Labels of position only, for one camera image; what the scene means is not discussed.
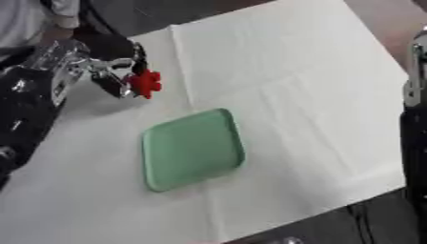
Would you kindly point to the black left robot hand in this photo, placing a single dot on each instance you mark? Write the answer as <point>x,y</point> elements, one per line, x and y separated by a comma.
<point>111,47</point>

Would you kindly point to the red gear-shaped toy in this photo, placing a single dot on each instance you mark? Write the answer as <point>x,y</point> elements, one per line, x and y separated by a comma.
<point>145,83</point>

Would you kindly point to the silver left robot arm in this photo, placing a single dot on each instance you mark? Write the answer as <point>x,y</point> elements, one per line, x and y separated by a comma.
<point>33,92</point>

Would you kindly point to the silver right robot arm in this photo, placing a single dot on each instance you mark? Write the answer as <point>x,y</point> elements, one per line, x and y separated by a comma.
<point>414,127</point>

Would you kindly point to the person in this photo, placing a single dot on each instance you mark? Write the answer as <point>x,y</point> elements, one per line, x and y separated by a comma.
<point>33,19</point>

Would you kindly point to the green square tray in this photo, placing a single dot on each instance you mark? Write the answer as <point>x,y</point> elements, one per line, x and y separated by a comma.
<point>192,149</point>

